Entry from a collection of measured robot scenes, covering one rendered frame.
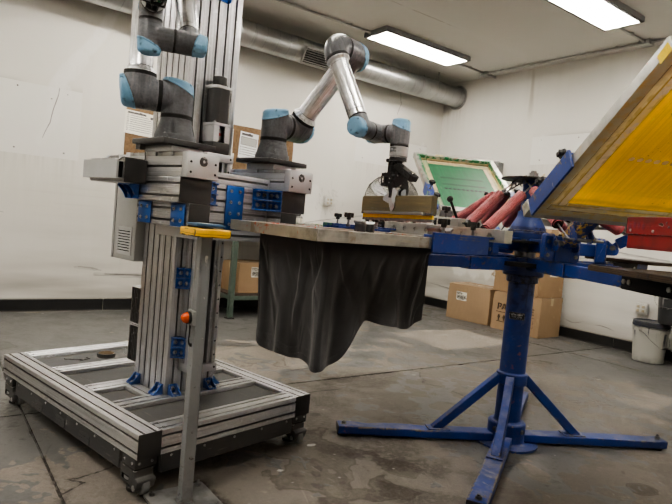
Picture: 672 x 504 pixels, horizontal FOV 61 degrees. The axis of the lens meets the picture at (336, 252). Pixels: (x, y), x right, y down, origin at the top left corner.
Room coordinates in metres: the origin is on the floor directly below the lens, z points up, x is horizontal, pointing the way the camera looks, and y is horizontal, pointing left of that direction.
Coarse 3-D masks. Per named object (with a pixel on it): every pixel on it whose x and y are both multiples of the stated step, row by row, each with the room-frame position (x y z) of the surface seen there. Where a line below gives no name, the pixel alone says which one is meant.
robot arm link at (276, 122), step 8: (264, 112) 2.49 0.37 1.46; (272, 112) 2.47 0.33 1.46; (280, 112) 2.47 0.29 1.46; (288, 112) 2.51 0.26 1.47; (264, 120) 2.48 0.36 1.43; (272, 120) 2.47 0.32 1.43; (280, 120) 2.47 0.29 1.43; (288, 120) 2.51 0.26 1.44; (264, 128) 2.48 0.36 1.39; (272, 128) 2.47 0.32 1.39; (280, 128) 2.48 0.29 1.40; (288, 128) 2.51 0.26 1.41; (272, 136) 2.47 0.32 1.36; (280, 136) 2.48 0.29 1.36; (288, 136) 2.55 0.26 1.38
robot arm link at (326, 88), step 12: (348, 36) 2.38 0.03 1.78; (360, 48) 2.41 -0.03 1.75; (360, 60) 2.42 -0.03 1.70; (324, 84) 2.49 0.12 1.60; (336, 84) 2.48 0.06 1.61; (312, 96) 2.52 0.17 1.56; (324, 96) 2.51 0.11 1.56; (300, 108) 2.57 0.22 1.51; (312, 108) 2.54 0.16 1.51; (300, 120) 2.55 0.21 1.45; (312, 120) 2.58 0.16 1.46; (300, 132) 2.58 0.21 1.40; (312, 132) 2.64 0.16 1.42
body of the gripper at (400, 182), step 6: (390, 162) 2.28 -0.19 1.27; (396, 162) 2.26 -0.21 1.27; (402, 162) 2.27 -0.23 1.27; (390, 168) 2.28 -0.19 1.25; (384, 174) 2.28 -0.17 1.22; (390, 174) 2.25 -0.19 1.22; (396, 174) 2.23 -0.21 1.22; (384, 180) 2.28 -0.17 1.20; (396, 180) 2.24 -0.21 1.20; (402, 180) 2.25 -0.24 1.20; (384, 186) 2.28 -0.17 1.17; (396, 186) 2.24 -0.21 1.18; (402, 186) 2.26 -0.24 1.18
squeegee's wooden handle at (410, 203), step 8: (368, 200) 2.38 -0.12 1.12; (376, 200) 2.34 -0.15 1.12; (400, 200) 2.22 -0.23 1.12; (408, 200) 2.18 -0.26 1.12; (416, 200) 2.15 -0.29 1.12; (424, 200) 2.12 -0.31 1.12; (432, 200) 2.09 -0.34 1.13; (368, 208) 2.37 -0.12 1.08; (376, 208) 2.33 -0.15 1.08; (384, 208) 2.29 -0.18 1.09; (400, 208) 2.22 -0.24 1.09; (408, 208) 2.18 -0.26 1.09; (416, 208) 2.15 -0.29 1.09; (424, 208) 2.11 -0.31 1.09; (432, 208) 2.09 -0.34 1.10
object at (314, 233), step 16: (240, 224) 2.08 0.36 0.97; (256, 224) 1.98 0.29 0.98; (272, 224) 1.89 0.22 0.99; (288, 224) 2.26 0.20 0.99; (320, 240) 1.69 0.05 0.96; (336, 240) 1.72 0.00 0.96; (352, 240) 1.76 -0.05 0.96; (368, 240) 1.80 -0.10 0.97; (384, 240) 1.84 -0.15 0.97; (400, 240) 1.88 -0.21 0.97; (416, 240) 1.92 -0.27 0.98
